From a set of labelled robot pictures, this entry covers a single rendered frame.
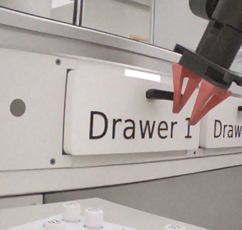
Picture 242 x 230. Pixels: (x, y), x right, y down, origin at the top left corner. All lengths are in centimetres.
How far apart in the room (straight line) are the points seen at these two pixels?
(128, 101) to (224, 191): 42
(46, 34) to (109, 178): 23
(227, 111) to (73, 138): 40
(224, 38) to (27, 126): 28
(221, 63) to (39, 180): 29
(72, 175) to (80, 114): 9
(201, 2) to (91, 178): 31
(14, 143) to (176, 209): 38
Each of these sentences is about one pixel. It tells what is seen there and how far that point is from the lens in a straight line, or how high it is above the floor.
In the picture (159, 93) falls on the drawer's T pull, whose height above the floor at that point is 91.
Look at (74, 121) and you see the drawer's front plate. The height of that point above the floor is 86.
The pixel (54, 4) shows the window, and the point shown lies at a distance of 48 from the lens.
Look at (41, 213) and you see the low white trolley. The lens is 38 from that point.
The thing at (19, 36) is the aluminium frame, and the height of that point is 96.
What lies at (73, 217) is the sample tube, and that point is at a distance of 23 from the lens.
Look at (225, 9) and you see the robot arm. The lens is 48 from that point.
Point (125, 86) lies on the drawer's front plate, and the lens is 49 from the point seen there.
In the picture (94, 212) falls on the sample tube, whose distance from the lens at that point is 22.
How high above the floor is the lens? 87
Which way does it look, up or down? 3 degrees down
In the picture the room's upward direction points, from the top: 3 degrees clockwise
